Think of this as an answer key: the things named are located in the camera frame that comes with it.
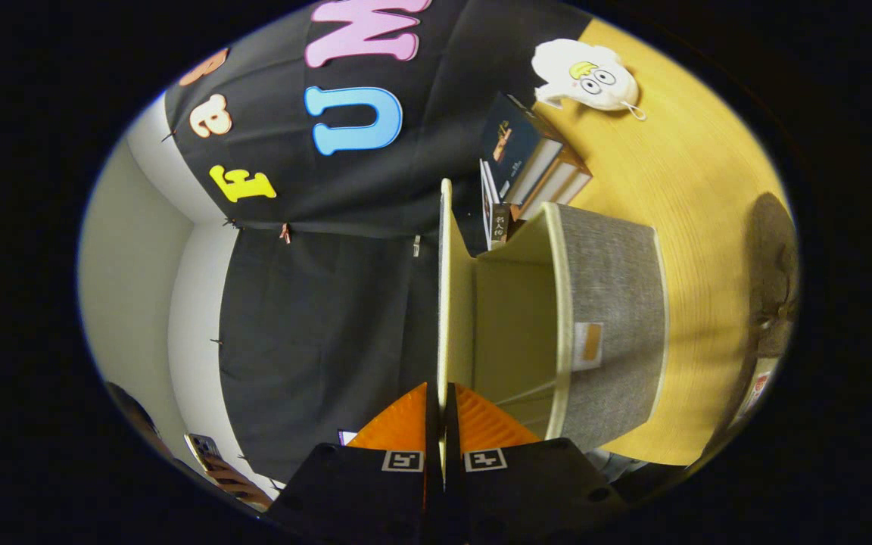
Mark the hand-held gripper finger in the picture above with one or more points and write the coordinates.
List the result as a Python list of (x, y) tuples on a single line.
[(433, 431), (451, 454)]

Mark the grey fabric storage box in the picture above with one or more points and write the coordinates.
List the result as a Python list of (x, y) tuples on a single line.
[(610, 303)]

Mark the brown fuzzy shoe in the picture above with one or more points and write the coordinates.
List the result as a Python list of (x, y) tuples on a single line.
[(773, 257)]

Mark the black backdrop cloth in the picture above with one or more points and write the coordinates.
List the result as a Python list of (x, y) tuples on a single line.
[(315, 318)]

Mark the white book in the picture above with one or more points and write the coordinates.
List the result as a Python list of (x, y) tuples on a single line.
[(499, 223)]

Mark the smartphone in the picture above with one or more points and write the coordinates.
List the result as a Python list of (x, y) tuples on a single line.
[(203, 450)]

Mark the copper clip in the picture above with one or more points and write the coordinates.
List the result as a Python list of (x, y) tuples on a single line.
[(284, 233)]

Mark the thin tan book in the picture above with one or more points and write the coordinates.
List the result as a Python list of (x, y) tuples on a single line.
[(576, 189)]

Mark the dark blue book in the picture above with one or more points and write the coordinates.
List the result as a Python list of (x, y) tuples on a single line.
[(508, 140)]

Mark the brown cover book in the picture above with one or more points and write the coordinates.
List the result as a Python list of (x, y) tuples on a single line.
[(566, 160)]

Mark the white plush toy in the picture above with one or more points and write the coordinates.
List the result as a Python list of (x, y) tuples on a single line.
[(565, 57)]

